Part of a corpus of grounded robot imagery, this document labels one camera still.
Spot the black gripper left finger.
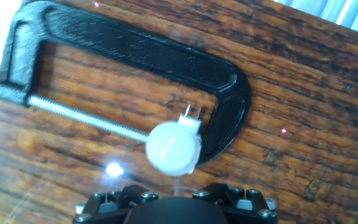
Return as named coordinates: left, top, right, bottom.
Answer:
left=72, top=184, right=160, bottom=224

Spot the brown wooden board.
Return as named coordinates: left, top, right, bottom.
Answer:
left=0, top=0, right=358, bottom=224

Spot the white light bulb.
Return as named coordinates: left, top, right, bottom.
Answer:
left=145, top=120, right=203, bottom=177

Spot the black C-clamp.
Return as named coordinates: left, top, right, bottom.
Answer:
left=0, top=0, right=252, bottom=166

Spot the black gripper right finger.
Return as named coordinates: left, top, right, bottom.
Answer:
left=192, top=182, right=278, bottom=224

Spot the white bulb socket adapter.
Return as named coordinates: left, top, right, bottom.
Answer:
left=178, top=104, right=203, bottom=135

